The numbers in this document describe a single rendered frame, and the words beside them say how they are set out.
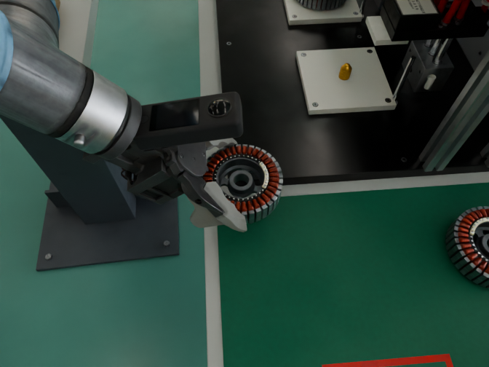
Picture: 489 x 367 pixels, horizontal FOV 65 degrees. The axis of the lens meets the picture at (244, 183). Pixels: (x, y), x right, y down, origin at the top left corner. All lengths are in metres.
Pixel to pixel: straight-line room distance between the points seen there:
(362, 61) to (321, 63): 0.08
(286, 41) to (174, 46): 1.30
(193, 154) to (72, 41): 0.53
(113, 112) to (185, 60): 1.60
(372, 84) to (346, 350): 0.44
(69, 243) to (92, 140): 1.11
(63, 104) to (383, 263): 0.45
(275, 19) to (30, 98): 0.60
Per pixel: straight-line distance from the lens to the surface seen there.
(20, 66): 0.36
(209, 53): 0.82
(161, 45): 2.08
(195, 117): 0.40
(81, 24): 0.96
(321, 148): 0.64
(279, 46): 0.80
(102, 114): 0.38
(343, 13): 0.89
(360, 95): 0.71
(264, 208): 0.49
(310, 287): 0.55
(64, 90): 0.37
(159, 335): 1.32
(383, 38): 0.67
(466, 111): 0.57
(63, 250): 1.49
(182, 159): 0.43
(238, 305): 0.54
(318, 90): 0.71
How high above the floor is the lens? 1.27
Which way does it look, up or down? 58 degrees down
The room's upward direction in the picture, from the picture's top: straight up
